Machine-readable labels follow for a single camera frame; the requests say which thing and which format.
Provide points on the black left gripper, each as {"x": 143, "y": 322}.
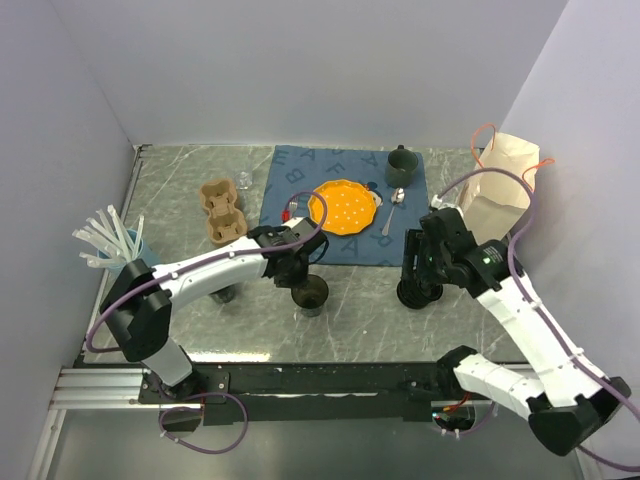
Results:
{"x": 285, "y": 282}

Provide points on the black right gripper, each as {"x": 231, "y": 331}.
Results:
{"x": 416, "y": 243}

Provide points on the black takeout coffee cup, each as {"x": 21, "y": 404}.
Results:
{"x": 311, "y": 296}

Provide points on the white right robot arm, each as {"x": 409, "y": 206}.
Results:
{"x": 569, "y": 398}

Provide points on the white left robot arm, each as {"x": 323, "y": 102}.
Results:
{"x": 141, "y": 303}

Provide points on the beige paper takeout bag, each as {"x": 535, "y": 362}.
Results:
{"x": 492, "y": 203}

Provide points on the stack of black cup lids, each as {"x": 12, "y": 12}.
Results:
{"x": 415, "y": 296}

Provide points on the silver fork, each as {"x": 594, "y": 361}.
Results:
{"x": 292, "y": 205}

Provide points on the silver spoon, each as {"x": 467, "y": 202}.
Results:
{"x": 397, "y": 198}

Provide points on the brown cardboard cup carrier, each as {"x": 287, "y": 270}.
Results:
{"x": 225, "y": 222}

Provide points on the orange polka dot plate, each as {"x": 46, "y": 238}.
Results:
{"x": 350, "y": 207}

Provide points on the small clear glass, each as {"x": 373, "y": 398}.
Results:
{"x": 244, "y": 180}

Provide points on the dark green mug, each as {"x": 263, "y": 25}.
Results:
{"x": 400, "y": 167}

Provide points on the blue straw holder cup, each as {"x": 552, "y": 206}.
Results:
{"x": 141, "y": 250}

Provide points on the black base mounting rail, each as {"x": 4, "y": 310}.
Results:
{"x": 311, "y": 391}

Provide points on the aluminium frame rail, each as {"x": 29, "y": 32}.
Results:
{"x": 97, "y": 389}

